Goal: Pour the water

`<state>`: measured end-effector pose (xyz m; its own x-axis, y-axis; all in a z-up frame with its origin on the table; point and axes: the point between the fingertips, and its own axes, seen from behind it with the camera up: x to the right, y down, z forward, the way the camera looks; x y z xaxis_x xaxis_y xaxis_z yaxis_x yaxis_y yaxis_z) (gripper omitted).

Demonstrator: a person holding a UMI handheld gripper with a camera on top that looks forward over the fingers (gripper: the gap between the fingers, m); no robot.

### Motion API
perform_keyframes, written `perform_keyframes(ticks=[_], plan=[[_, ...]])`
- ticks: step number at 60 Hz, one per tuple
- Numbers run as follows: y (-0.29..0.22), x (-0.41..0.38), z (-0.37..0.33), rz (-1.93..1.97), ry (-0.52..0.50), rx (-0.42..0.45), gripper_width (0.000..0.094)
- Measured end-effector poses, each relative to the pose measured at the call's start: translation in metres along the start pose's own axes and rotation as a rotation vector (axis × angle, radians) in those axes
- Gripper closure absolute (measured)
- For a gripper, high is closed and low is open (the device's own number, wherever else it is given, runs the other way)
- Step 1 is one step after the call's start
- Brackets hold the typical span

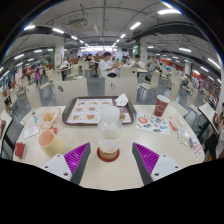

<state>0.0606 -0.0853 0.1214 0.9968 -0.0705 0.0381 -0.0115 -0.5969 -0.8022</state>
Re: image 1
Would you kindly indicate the ceiling air conditioner unit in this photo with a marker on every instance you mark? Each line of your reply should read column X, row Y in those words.
column 77, row 23

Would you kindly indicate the yellow cup with pink inside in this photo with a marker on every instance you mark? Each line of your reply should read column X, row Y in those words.
column 50, row 143

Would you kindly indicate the white paper napkin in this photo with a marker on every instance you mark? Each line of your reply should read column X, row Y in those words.
column 121, row 100

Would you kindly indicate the dark food tray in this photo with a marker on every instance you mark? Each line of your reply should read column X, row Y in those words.
column 65, row 116

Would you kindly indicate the clear bag of fried snack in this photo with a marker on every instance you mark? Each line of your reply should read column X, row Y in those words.
column 49, row 116

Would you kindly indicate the red folded packet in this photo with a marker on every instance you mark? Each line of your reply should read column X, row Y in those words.
column 20, row 150

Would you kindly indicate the small red sauce packet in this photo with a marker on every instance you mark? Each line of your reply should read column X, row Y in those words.
column 53, row 130

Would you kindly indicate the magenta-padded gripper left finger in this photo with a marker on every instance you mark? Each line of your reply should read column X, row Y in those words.
column 58, row 166

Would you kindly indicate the clear white-capped drink bottle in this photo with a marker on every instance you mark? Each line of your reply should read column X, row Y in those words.
column 109, row 133

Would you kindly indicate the group of ceiling lights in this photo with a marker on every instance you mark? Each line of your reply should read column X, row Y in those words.
column 169, row 11

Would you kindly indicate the person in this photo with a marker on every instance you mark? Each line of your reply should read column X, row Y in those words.
column 37, row 75
column 137, row 63
column 18, row 78
column 213, row 143
column 105, row 66

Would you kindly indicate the clear plastic packet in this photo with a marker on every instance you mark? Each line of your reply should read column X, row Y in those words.
column 185, row 136

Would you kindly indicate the group of beige chairs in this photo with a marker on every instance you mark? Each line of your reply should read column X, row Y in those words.
column 70, row 91

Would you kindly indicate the red paper cup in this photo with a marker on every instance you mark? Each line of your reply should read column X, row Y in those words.
column 161, row 106

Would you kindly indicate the white dining table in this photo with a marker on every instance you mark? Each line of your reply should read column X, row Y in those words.
column 5, row 125
column 207, row 111

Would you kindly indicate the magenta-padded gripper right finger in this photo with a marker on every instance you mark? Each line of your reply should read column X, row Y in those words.
column 165, row 167

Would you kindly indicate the colourful printed paper flyer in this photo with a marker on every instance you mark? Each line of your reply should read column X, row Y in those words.
column 151, row 123

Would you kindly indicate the white printed card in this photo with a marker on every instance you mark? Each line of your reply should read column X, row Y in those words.
column 31, row 132

